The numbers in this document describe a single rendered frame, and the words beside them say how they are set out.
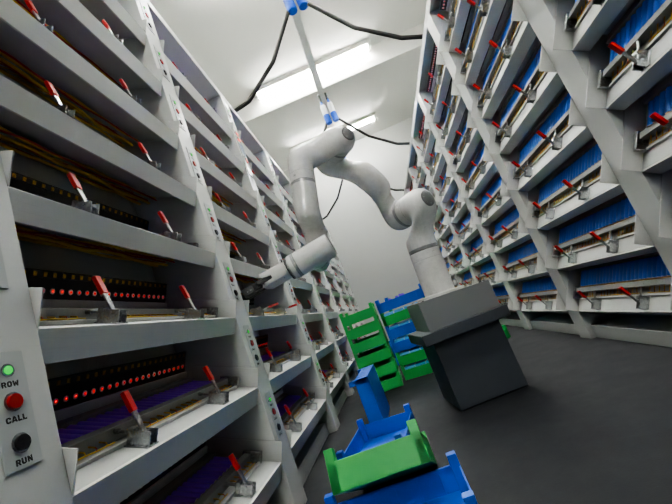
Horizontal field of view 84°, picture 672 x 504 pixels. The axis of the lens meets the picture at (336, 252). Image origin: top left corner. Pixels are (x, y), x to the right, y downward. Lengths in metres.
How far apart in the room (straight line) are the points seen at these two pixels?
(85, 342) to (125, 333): 0.08
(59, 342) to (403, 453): 0.61
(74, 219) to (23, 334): 0.23
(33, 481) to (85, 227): 0.38
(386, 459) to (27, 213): 0.73
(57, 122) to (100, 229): 0.20
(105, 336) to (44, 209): 0.21
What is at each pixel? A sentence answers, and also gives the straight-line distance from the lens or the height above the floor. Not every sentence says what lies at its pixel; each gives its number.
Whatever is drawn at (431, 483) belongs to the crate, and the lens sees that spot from 0.96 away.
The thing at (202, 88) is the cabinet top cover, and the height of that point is 1.75.
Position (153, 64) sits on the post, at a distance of 1.49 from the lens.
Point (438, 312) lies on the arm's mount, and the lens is 1.40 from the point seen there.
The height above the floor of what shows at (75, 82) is 1.14.
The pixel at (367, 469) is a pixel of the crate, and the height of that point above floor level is 0.13.
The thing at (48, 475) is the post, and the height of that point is 0.37.
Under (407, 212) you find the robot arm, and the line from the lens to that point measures 1.50.
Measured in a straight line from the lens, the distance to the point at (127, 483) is 0.66.
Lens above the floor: 0.40
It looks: 11 degrees up
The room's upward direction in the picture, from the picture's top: 21 degrees counter-clockwise
